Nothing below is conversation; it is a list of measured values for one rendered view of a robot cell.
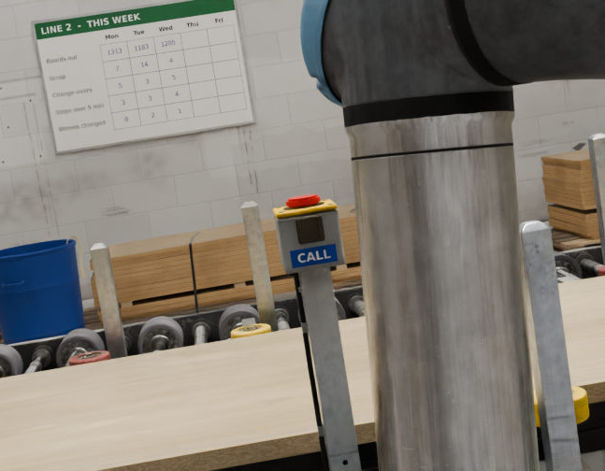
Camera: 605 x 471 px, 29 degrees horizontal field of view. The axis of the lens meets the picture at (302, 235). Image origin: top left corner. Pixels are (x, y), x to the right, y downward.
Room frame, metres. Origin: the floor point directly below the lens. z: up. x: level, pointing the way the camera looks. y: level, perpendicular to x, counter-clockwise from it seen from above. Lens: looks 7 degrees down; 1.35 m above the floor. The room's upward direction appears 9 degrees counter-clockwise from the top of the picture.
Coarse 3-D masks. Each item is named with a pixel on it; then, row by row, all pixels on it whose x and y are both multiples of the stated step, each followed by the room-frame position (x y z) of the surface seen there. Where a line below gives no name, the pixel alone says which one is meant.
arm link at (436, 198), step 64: (320, 0) 0.79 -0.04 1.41; (384, 0) 0.75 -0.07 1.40; (448, 0) 0.72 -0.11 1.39; (320, 64) 0.80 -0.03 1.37; (384, 64) 0.76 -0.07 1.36; (448, 64) 0.74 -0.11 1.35; (384, 128) 0.76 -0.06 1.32; (448, 128) 0.75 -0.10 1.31; (384, 192) 0.76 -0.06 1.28; (448, 192) 0.74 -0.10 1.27; (512, 192) 0.77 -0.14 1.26; (384, 256) 0.76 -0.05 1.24; (448, 256) 0.74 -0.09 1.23; (512, 256) 0.76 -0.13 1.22; (384, 320) 0.76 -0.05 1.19; (448, 320) 0.74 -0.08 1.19; (512, 320) 0.75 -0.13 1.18; (384, 384) 0.76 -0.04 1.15; (448, 384) 0.74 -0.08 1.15; (512, 384) 0.75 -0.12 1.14; (384, 448) 0.77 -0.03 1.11; (448, 448) 0.73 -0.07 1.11; (512, 448) 0.74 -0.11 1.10
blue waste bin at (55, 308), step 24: (72, 240) 6.93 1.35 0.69; (0, 264) 6.58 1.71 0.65; (24, 264) 6.55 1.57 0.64; (48, 264) 6.60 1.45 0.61; (72, 264) 6.74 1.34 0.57; (0, 288) 6.61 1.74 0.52; (24, 288) 6.56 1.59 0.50; (48, 288) 6.59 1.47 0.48; (72, 288) 6.71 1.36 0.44; (0, 312) 6.66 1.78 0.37; (24, 312) 6.58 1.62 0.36; (48, 312) 6.59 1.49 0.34; (72, 312) 6.69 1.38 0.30; (24, 336) 6.58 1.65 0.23; (48, 336) 6.59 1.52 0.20
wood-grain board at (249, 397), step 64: (576, 320) 1.94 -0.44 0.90; (0, 384) 2.15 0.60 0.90; (64, 384) 2.06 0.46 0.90; (128, 384) 1.98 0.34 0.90; (192, 384) 1.91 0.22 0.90; (256, 384) 1.84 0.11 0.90; (576, 384) 1.56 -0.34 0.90; (0, 448) 1.70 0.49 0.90; (64, 448) 1.64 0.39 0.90; (128, 448) 1.59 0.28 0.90; (192, 448) 1.54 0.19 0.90; (256, 448) 1.52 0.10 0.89; (320, 448) 1.53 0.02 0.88
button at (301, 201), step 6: (288, 198) 1.35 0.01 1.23; (294, 198) 1.34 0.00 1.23; (300, 198) 1.32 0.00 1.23; (306, 198) 1.32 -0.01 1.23; (312, 198) 1.33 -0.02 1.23; (318, 198) 1.33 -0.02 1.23; (288, 204) 1.33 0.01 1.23; (294, 204) 1.33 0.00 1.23; (300, 204) 1.32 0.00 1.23; (306, 204) 1.32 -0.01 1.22; (312, 204) 1.33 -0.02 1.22
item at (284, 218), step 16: (288, 208) 1.33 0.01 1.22; (304, 208) 1.31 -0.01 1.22; (320, 208) 1.31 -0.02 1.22; (336, 208) 1.31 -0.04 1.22; (288, 224) 1.31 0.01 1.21; (336, 224) 1.31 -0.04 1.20; (288, 240) 1.31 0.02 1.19; (336, 240) 1.31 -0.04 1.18; (288, 256) 1.31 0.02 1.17; (288, 272) 1.31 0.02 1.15
